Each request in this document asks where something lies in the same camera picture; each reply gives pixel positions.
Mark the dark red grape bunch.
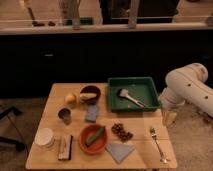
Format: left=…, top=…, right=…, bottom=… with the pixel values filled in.
left=111, top=123, right=133, bottom=142

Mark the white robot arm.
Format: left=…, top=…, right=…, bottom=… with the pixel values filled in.
left=159, top=63, right=213, bottom=126

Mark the dark metal cup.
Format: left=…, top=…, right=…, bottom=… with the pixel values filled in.
left=58, top=108, right=71, bottom=125

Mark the white paper cup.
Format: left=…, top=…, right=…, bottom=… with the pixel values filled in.
left=34, top=128, right=54, bottom=148

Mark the green plastic tray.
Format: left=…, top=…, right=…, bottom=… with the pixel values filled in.
left=107, top=77, right=160, bottom=112

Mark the silver fork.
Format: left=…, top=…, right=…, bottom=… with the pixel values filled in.
left=150, top=127, right=168, bottom=164

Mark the blue folded napkin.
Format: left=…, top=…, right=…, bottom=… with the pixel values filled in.
left=106, top=143, right=134, bottom=164

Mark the green cucumber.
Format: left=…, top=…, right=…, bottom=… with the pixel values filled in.
left=85, top=127, right=105, bottom=146

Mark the orange bowl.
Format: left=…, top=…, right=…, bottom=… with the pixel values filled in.
left=78, top=124, right=108, bottom=155

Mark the blue sponge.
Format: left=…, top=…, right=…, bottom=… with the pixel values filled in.
left=85, top=105, right=98, bottom=122

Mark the dark brown bowl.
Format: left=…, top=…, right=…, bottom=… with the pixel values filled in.
left=79, top=85, right=101, bottom=104

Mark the yellow banana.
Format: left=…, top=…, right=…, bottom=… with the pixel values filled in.
left=80, top=93, right=97, bottom=100

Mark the yellow lemon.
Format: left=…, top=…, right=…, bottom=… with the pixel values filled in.
left=65, top=93, right=77, bottom=105

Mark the wooden brush block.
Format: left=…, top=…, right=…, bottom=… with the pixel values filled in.
left=58, top=135, right=73, bottom=160

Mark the black chair base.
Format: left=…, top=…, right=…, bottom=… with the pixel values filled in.
left=0, top=106, right=26, bottom=152

